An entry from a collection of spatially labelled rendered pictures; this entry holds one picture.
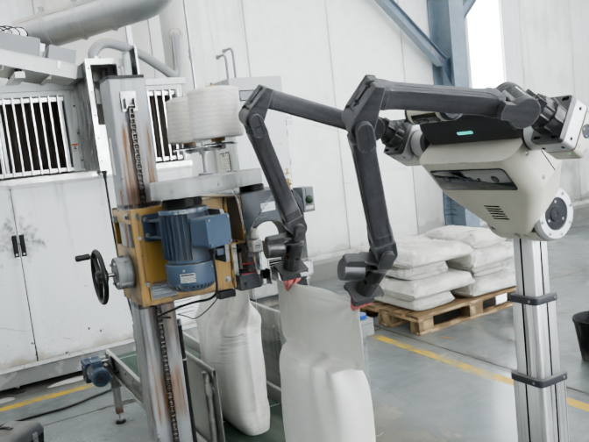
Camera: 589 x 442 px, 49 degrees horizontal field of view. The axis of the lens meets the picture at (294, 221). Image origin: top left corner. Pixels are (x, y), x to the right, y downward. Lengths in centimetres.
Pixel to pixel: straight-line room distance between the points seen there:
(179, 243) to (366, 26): 592
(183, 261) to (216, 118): 44
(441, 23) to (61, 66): 496
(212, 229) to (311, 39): 544
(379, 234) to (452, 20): 642
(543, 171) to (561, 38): 807
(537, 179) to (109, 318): 369
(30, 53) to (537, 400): 361
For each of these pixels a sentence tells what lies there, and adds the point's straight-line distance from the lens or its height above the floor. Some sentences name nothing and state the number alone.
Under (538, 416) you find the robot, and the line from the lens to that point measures 220.
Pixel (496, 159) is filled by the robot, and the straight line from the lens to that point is 179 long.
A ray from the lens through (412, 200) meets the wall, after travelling 781.
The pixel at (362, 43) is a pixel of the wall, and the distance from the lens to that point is 754.
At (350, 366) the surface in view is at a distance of 194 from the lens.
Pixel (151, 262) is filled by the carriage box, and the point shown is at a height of 116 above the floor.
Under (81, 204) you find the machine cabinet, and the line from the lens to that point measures 481.
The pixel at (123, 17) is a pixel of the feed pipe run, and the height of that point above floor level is 246.
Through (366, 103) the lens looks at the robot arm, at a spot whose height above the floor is 155.
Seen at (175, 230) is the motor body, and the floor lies 127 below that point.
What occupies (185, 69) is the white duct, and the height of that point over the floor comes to 219.
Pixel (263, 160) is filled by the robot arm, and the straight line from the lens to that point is 193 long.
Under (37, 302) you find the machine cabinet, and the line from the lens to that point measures 482.
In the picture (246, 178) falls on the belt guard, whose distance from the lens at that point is 217.
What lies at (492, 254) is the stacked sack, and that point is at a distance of 534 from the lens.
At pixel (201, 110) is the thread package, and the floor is 161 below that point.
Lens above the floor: 148
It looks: 6 degrees down
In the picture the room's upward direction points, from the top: 6 degrees counter-clockwise
